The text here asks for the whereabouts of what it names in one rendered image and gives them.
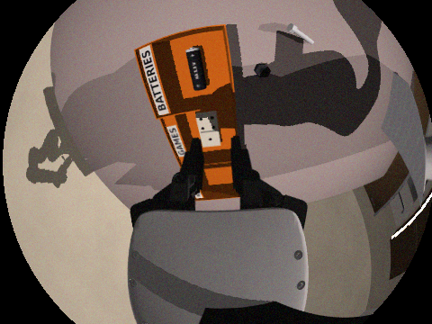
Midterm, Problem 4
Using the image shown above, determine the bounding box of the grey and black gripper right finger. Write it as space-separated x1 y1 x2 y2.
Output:
231 136 308 230

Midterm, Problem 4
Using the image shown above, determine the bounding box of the white domino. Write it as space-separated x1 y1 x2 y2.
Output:
195 111 221 148

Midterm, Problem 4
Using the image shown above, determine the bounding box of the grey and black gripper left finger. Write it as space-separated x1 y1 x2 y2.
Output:
130 138 204 228

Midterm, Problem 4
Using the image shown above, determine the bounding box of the black battery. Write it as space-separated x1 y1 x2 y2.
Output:
185 47 207 91

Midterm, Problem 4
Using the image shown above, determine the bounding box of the grey metal bolt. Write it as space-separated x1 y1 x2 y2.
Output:
286 23 314 45

